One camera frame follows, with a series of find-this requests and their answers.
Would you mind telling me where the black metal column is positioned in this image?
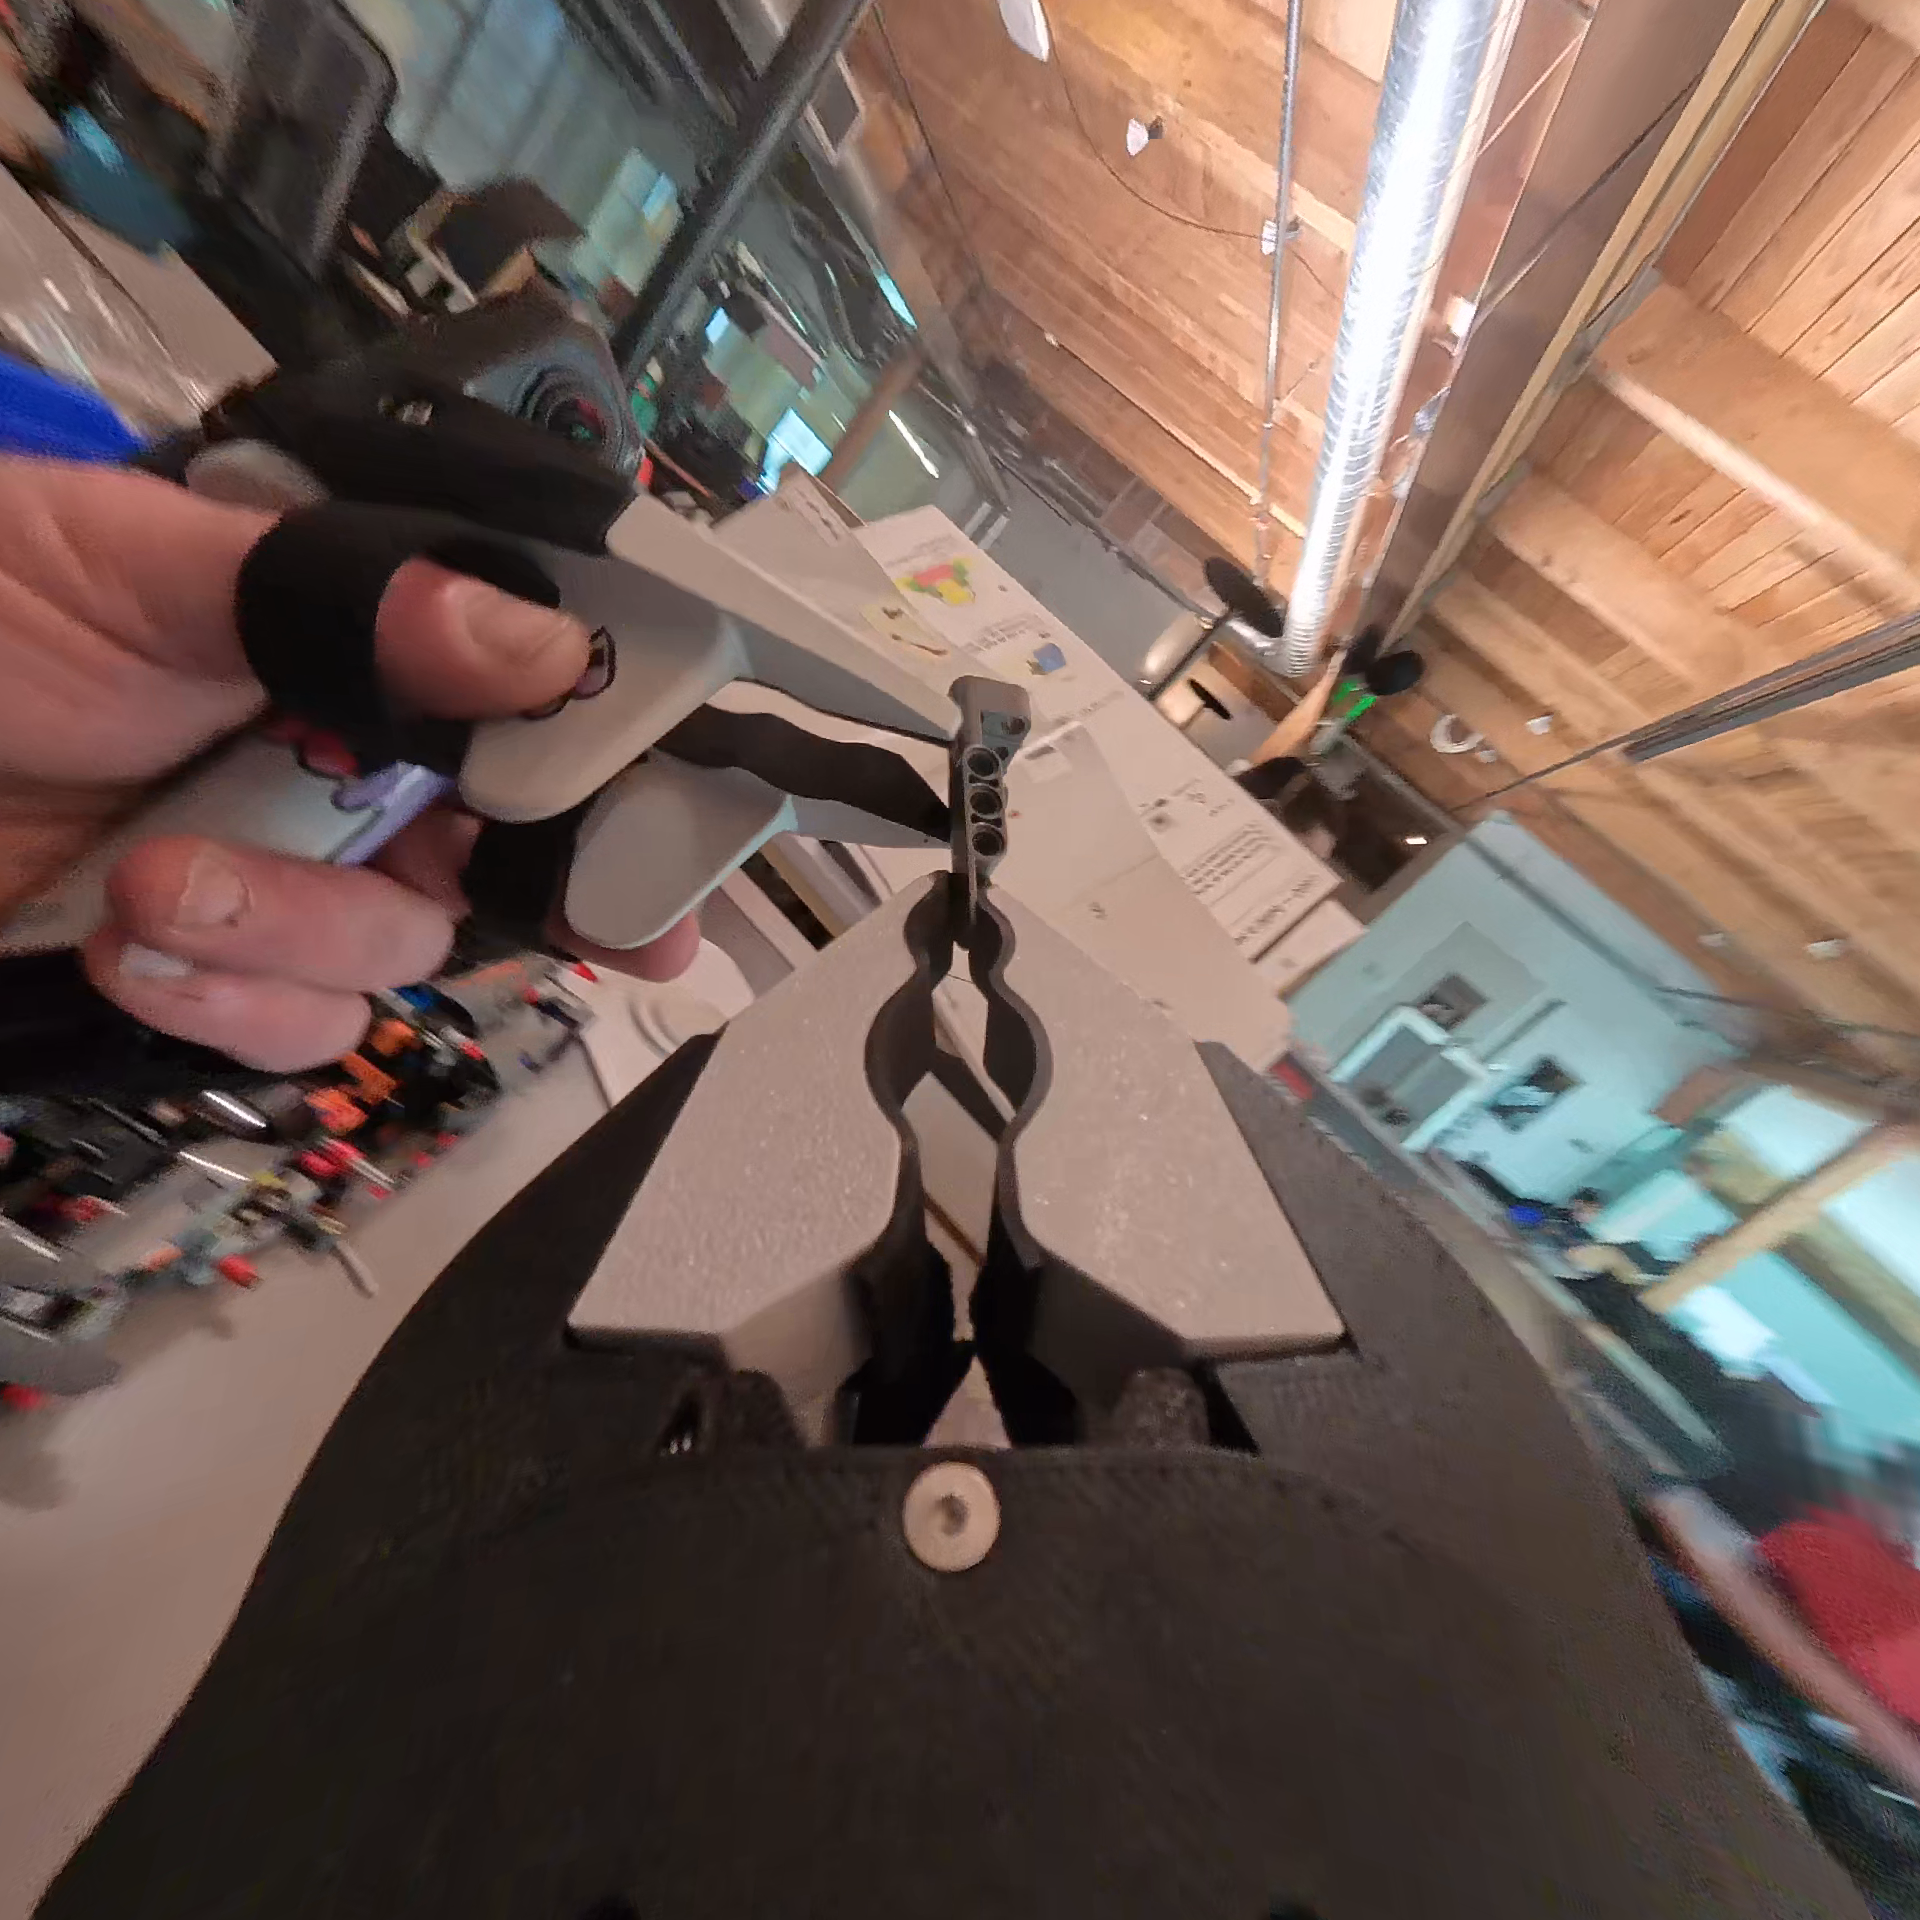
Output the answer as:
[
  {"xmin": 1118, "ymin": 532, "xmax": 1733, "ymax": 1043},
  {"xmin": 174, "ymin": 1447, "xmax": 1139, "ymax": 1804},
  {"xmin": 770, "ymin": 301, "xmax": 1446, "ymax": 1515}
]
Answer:
[{"xmin": 607, "ymin": 0, "xmax": 874, "ymax": 387}]

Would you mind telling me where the partly built lego car model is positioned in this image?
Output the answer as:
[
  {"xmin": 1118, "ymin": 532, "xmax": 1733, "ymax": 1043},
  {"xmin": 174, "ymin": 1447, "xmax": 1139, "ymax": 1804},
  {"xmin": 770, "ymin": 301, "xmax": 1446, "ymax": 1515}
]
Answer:
[{"xmin": 0, "ymin": 960, "xmax": 601, "ymax": 1413}]

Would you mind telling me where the dark grey lego liftarm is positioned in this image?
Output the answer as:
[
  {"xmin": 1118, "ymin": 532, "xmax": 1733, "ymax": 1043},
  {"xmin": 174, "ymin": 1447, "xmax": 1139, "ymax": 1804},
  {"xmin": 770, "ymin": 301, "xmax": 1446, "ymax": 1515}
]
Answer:
[{"xmin": 943, "ymin": 672, "xmax": 1037, "ymax": 935}]

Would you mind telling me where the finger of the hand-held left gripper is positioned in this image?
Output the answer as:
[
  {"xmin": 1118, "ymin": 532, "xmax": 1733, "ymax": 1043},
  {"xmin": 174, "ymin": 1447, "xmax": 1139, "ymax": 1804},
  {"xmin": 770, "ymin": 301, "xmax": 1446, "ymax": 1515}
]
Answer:
[
  {"xmin": 563, "ymin": 704, "xmax": 961, "ymax": 954},
  {"xmin": 455, "ymin": 496, "xmax": 969, "ymax": 828}
]

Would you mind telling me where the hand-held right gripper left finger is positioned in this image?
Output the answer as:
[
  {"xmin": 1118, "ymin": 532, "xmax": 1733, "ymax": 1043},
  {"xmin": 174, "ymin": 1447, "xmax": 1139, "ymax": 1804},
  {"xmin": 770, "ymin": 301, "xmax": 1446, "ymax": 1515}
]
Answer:
[{"xmin": 563, "ymin": 878, "xmax": 961, "ymax": 1403}]

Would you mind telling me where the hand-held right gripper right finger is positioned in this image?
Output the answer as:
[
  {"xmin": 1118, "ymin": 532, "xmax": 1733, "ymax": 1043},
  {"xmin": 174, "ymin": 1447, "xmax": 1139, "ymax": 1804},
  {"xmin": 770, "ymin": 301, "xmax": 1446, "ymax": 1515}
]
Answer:
[{"xmin": 959, "ymin": 895, "xmax": 1349, "ymax": 1365}]

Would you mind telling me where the person's left hand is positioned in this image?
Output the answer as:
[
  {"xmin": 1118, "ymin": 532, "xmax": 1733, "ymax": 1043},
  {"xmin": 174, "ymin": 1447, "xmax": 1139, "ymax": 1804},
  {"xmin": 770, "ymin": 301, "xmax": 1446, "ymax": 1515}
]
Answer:
[{"xmin": 0, "ymin": 456, "xmax": 706, "ymax": 1074}]

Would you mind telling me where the open lego instruction booklet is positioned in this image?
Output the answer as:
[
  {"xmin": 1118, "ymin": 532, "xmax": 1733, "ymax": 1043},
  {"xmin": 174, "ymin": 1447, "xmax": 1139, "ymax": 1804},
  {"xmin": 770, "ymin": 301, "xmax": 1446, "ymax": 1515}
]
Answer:
[{"xmin": 720, "ymin": 477, "xmax": 1369, "ymax": 1051}]

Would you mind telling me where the silver ventilation duct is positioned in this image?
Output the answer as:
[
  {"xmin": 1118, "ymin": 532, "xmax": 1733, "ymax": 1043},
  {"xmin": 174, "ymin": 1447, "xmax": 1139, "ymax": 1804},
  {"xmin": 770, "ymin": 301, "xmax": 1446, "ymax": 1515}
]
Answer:
[{"xmin": 1281, "ymin": 0, "xmax": 1518, "ymax": 680}]

